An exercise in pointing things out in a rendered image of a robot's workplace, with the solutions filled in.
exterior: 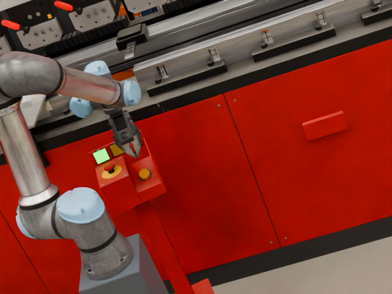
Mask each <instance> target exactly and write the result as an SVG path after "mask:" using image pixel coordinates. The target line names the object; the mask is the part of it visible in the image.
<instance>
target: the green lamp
mask: <svg viewBox="0 0 392 294"><path fill-rule="evenodd" d="M93 155H94V157H95V159H96V161H97V163H98V164H99V163H101V162H104V161H106V160H109V159H110V158H109V156H108V154H107V152H106V150H105V148H104V149H102V150H100V151H98V152H95V153H93Z"/></svg>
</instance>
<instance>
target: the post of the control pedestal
mask: <svg viewBox="0 0 392 294"><path fill-rule="evenodd" d="M134 208H135V210H136V212H137V214H138V216H139V218H140V221H141V223H142V225H143V227H144V229H145V231H146V233H147V235H148V237H149V239H150V241H151V243H152V246H153V248H154V249H155V251H156V254H157V256H158V257H159V260H160V262H161V263H162V265H163V268H164V270H165V272H166V274H167V276H168V278H169V280H170V282H171V284H172V286H173V288H174V290H175V293H176V294H195V293H194V291H193V289H192V287H191V285H190V283H189V281H188V279H187V276H186V274H185V272H184V270H183V268H182V266H181V264H180V262H179V259H178V257H177V255H176V253H175V251H174V249H173V246H172V244H171V242H170V240H169V238H168V236H167V234H166V232H165V230H164V227H163V225H162V223H161V221H160V219H159V217H158V215H157V213H156V211H155V209H154V206H153V204H152V202H151V200H149V201H146V202H144V203H141V204H139V205H137V206H135V207H134Z"/></svg>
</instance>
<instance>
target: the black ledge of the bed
mask: <svg viewBox="0 0 392 294"><path fill-rule="evenodd" d="M335 32H336V36H333V37H330V38H327V39H324V40H321V41H318V42H315V43H312V44H309V45H306V46H303V47H300V48H297V49H294V50H291V51H287V52H284V53H282V54H278V55H275V56H273V57H269V58H266V59H263V60H261V61H257V62H254V60H253V57H250V58H247V59H244V60H241V61H238V62H235V63H232V64H229V65H227V72H224V73H220V74H218V75H215V76H212V77H209V78H206V79H203V80H199V81H197V82H194V83H191V84H188V85H185V86H182V87H178V88H176V89H173V90H169V91H166V92H163V93H160V94H157V95H154V96H151V97H149V95H148V93H147V92H145V93H142V91H141V99H140V101H139V103H138V104H137V105H134V106H129V107H123V108H122V110H126V109H127V110H128V112H129V115H130V117H131V119H132V121H133V122H136V121H139V120H142V119H144V118H148V117H151V116H155V115H157V114H160V113H164V112H166V111H169V110H172V109H176V108H179V107H182V106H185V105H188V104H191V103H194V102H197V101H200V100H204V99H207V98H209V97H212V96H216V95H219V94H221V93H225V92H228V91H231V90H234V89H237V88H240V87H243V86H246V85H250V84H252V83H256V82H259V81H262V80H264V79H268V78H271V77H274V76H277V75H280V74H284V73H286V72H289V71H292V70H295V69H299V68H302V67H305V66H308V65H311V64H314V63H317V62H320V61H324V60H327V59H329V58H332V57H336V56H338V55H341V54H345V53H348V52H351V51H354V50H357V49H360V48H363V47H366V46H369V45H372V44H376V43H379V42H381V41H384V40H388V39H391V38H392V17H390V18H388V19H384V20H381V21H379V22H376V23H372V24H369V25H367V26H365V25H364V24H363V22H362V21H359V22H356V23H353V24H349V25H347V26H344V27H340V28H337V29H335ZM109 116H110V115H107V114H105V113H104V111H103V110H95V111H93V113H92V114H91V115H90V116H89V117H87V118H82V120H79V121H75V122H72V123H70V124H67V125H63V126H61V127H58V128H54V129H51V130H48V131H45V132H42V133H39V134H36V135H34V137H35V139H36V141H37V142H38V144H39V146H40V148H41V150H42V151H43V152H44V151H47V150H49V149H53V148H56V147H59V146H62V145H65V144H68V143H71V142H74V141H78V140H80V139H83V138H87V137H90V136H92V135H96V134H99V133H102V132H105V131H108V130H112V128H111V126H110V123H109V119H108V117H109ZM4 164H7V161H6V158H5V155H4V153H3V151H2V148H1V146H0V166H1V165H4Z"/></svg>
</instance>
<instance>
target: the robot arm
mask: <svg viewBox="0 0 392 294"><path fill-rule="evenodd" d="M55 93H56V94H60V95H65V96H70V97H73V98H72V99H71V101H70V102H69V106H70V109H71V110H72V112H73V113H74V115H76V116H78V117H80V118H87V117H89V116H90V115H91V114H92V113H93V111H95V110H103V111H104V113H105V114H107V115H110V116H109V117H108V120H109V123H110V126H111V128H112V130H111V131H112V132H113V133H114V135H112V137H113V139H114V142H115V144H116V145H117V146H118V147H119V148H120V149H121V150H122V151H124V152H125V153H126V154H128V155H130V156H132V157H133V158H138V157H139V154H140V151H141V133H140V130H139V128H138V127H137V125H134V122H133V121H132V119H131V117H130V114H129V112H128V110H127V109H126V110H122V108H123V107H129V106H134V105H137V104H138V103H139V101H140V99H141V89H140V87H139V85H138V84H137V83H136V82H135V81H133V80H129V81H127V80H126V81H123V82H120V81H117V80H114V79H113V77H112V75H111V71H110V70H109V68H108V66H107V65H106V63H105V62H104V61H95V62H92V63H90V64H88V65H87V66H86V67H85V68H84V72H83V71H80V70H77V69H73V68H68V67H66V66H62V65H61V64H60V62H58V61H57V60H55V59H51V58H47V57H43V56H40V55H36V54H31V53H28V52H20V51H11V52H6V53H2V54H0V146H1V148H2V151H3V153H4V155H5V158H6V161H7V163H8V165H9V168H10V170H11V172H12V175H13V178H14V179H15V182H16V185H17V187H18V189H19V192H20V198H19V200H18V204H19V205H18V207H17V210H16V213H17V216H16V221H17V225H18V227H19V229H20V230H21V232H22V233H23V234H24V235H25V236H27V237H29V238H32V239H38V240H47V239H73V240H74V241H75V243H76V245H77V247H78V248H79V250H80V257H81V262H82V268H83V270H84V272H85V274H86V276H87V277H88V278H90V279H92V280H96V281H100V280H105V279H109V278H112V277H114V276H116V275H118V274H119V273H121V272H122V271H124V270H125V269H126V268H127V267H128V266H129V265H130V263H131V262H132V260H133V258H134V254H135V251H134V249H133V247H132V245H131V243H130V242H129V241H128V240H127V239H126V238H125V237H124V236H123V235H122V234H121V233H120V232H118V231H117V229H116V227H115V226H114V223H113V221H112V220H111V218H110V215H109V213H108V212H107V209H106V207H105V205H104V202H103V200H102V199H101V198H100V197H99V195H98V193H97V192H96V191H95V190H93V189H91V188H87V187H79V188H74V189H73V190H72V191H71V190H69V191H67V192H65V193H64V194H62V195H61V194H60V191H59V189H58V187H57V186H56V185H54V184H51V183H50V181H49V179H48V176H47V173H46V171H45V169H44V166H43V163H42V161H41V159H40V156H39V153H38V151H37V148H36V146H35V143H34V141H33V138H32V135H31V133H30V130H29V128H28V126H27V123H26V120H25V118H24V115H23V113H22V110H21V108H20V104H21V101H22V99H23V97H22V96H28V95H47V96H50V95H53V94H55ZM125 111H126V112H127V113H125ZM129 142H131V143H132V144H133V145H134V149H135V152H133V151H132V148H131V147H130V146H129Z"/></svg>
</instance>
